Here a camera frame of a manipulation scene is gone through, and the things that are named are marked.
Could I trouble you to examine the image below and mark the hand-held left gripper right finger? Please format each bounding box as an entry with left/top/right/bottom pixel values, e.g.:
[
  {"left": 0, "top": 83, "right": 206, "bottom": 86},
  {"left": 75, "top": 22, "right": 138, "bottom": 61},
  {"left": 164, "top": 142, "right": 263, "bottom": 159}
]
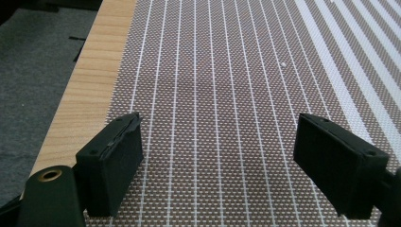
[{"left": 292, "top": 113, "right": 390, "bottom": 220}]

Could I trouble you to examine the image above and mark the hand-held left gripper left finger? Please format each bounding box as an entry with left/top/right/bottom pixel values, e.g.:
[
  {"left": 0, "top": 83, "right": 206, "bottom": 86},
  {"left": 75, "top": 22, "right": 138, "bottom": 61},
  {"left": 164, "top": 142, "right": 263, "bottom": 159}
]
[{"left": 75, "top": 112, "right": 145, "bottom": 218}]

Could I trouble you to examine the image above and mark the brown white striped woven placemat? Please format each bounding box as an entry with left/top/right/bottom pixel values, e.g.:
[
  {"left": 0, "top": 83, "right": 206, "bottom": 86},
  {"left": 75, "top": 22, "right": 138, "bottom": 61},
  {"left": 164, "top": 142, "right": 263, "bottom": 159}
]
[{"left": 82, "top": 0, "right": 401, "bottom": 227}]

